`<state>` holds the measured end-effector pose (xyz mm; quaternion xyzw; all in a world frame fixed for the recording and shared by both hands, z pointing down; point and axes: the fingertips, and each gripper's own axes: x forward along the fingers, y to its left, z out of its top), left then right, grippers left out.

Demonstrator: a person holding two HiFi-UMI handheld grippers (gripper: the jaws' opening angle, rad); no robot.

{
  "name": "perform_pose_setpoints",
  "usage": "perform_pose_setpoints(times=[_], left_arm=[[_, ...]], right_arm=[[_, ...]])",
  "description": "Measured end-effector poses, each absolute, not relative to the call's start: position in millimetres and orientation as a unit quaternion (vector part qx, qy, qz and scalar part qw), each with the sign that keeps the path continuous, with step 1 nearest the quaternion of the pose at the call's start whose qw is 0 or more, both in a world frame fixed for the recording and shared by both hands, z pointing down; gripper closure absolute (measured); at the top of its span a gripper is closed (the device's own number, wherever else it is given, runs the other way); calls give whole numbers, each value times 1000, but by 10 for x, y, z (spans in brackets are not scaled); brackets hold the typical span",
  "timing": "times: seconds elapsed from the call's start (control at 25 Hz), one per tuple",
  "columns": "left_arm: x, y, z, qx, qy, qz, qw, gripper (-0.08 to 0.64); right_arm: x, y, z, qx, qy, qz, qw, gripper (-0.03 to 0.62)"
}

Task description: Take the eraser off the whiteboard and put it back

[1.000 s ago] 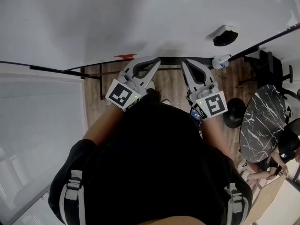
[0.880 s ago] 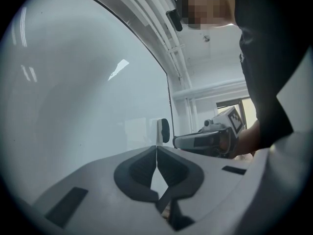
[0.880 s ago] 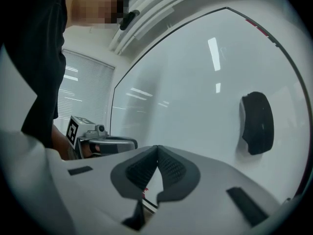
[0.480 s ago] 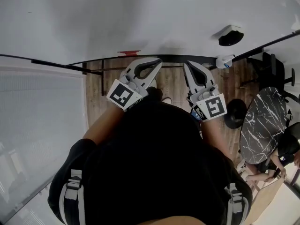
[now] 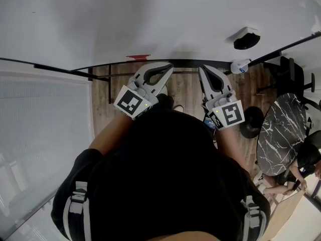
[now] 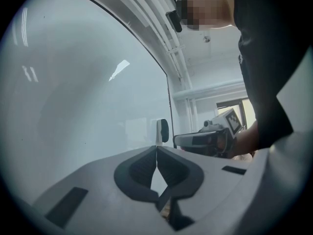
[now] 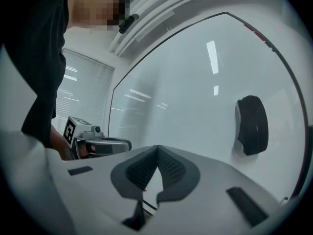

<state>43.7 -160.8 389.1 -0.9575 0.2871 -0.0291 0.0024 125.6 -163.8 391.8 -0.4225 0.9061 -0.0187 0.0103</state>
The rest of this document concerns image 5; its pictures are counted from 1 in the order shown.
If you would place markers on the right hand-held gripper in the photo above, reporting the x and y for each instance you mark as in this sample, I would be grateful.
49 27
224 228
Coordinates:
228 112

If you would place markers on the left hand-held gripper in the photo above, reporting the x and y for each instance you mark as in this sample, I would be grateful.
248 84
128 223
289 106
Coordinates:
133 103

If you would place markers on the white black device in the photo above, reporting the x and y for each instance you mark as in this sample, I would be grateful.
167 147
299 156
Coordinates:
247 41

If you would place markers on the person's right forearm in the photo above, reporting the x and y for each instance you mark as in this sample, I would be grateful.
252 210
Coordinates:
229 147

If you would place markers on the person's left forearm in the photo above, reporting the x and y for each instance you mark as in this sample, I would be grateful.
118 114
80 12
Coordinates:
110 134

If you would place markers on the black-framed whiteboard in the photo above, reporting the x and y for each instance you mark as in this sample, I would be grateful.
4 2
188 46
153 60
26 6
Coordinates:
125 14

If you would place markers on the white shoe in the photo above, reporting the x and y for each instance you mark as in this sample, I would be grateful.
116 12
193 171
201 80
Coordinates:
178 108
163 90

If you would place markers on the red tape strip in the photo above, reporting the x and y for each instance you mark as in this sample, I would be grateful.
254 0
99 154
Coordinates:
138 57

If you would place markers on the small white and blue object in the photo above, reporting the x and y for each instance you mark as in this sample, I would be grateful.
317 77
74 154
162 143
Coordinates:
238 65

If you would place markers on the black device with screen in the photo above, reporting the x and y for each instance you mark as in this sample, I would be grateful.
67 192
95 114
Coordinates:
208 122

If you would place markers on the round black table base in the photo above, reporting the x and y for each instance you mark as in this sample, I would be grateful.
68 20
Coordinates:
250 124

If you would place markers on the black office chair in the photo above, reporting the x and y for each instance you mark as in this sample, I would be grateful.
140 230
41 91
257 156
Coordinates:
291 71
313 107

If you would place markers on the black marble table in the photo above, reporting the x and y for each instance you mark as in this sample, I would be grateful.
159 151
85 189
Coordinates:
278 139

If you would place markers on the person in dark shirt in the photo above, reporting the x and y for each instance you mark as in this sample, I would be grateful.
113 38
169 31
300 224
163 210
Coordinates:
160 172

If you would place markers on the light wooden table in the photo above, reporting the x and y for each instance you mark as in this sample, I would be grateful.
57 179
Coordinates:
286 215

